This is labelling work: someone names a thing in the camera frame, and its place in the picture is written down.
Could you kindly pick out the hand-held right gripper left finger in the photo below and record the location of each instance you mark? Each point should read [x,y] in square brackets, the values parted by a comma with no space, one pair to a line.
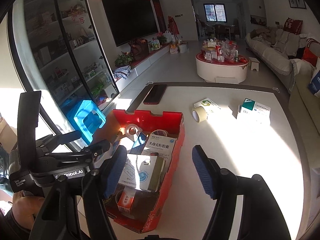
[115,172]

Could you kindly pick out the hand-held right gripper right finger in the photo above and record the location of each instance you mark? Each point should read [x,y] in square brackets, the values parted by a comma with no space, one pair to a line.
[205,175]

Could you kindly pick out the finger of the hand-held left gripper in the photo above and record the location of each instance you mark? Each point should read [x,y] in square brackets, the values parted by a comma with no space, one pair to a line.
[98,148]
[68,137]

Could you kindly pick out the red white medicine box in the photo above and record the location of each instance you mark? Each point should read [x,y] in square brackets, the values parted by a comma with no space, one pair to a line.
[126,200]

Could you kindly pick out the white medicine box olive side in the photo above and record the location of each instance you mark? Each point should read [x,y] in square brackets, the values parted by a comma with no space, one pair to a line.
[150,177]

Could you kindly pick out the white tape roll blue-red core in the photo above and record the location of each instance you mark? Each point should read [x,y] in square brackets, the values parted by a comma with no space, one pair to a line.
[131,130]

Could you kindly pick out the red cardboard box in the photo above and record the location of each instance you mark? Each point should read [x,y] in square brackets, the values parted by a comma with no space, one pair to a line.
[172,140]

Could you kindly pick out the white medicine box orange label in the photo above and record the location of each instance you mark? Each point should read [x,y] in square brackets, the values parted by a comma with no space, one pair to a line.
[160,147]

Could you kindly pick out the large red-print tape roll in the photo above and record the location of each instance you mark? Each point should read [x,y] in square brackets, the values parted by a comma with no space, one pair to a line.
[160,132]

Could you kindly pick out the person's left forearm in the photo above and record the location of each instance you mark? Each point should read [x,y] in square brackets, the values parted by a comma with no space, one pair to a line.
[15,228]

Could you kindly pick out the person's left hand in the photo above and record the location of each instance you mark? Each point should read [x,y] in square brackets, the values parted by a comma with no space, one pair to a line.
[23,206]

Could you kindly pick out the blue plastic stool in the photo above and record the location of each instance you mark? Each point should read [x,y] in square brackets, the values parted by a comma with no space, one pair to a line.
[86,120]

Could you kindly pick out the beige masking tape roll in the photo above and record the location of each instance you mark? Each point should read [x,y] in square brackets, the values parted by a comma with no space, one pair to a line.
[200,113]

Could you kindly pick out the white medicine box green logo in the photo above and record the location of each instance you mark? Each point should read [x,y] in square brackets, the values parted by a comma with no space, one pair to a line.
[207,105]

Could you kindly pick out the plain white medicine box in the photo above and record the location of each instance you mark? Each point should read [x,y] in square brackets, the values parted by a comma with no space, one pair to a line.
[252,119]

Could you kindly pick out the black smartphone red case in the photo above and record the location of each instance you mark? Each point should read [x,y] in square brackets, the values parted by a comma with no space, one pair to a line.
[155,93]

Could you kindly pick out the striped cloth pile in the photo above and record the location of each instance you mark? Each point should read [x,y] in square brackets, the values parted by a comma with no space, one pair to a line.
[122,72]

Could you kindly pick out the glass display cabinet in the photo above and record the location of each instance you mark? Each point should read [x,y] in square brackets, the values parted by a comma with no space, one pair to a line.
[57,55]

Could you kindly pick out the teal white medicine box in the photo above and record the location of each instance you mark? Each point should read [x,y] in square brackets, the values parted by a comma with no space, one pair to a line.
[248,103]

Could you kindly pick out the white medicine box blue logo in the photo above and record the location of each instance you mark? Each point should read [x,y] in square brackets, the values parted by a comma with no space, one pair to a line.
[258,110]

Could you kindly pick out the green potted plant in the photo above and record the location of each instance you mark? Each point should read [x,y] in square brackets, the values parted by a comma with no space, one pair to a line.
[123,58]

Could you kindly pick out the low white tv stand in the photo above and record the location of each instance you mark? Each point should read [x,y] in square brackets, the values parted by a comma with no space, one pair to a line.
[150,60]

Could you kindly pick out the round white coffee table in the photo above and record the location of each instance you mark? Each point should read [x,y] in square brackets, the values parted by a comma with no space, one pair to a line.
[221,70]

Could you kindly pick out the brown bag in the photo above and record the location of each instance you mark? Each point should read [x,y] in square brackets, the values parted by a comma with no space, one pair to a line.
[138,48]

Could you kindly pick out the green shopping bag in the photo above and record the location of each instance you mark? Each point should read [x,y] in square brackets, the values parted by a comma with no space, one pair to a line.
[153,45]

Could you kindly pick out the small white stool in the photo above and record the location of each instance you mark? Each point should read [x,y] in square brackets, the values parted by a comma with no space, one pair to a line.
[253,65]

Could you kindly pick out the clutter of bottles and packets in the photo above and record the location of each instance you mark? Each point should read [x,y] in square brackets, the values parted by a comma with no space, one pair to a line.
[220,51]

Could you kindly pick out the red flowering plant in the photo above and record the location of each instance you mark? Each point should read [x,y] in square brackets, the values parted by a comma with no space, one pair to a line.
[162,37]

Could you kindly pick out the black television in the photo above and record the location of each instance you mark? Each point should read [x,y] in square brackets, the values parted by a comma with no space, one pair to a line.
[130,20]

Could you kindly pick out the long beige sofa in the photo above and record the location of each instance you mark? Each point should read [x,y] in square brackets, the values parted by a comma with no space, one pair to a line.
[277,52]

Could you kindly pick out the red hanging decoration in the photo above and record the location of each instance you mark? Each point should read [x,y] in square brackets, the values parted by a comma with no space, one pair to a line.
[172,26]

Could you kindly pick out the dining table with chairs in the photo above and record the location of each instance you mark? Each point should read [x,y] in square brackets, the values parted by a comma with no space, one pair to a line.
[222,31]

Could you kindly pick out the white blue paper bag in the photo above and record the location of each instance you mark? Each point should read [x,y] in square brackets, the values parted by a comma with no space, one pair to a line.
[315,81]

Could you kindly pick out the plain red cushion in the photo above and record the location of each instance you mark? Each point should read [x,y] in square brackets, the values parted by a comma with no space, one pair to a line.
[311,55]

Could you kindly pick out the barred window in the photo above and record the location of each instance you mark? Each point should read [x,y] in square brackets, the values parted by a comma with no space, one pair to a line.
[216,12]

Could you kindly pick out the dark red printed cushion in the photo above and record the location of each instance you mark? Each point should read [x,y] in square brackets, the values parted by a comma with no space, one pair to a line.
[293,26]

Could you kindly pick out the red wall banner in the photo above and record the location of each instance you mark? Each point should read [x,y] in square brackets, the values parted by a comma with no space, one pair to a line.
[160,10]

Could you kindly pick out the landscape wall picture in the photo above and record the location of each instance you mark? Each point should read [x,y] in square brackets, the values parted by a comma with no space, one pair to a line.
[258,20]

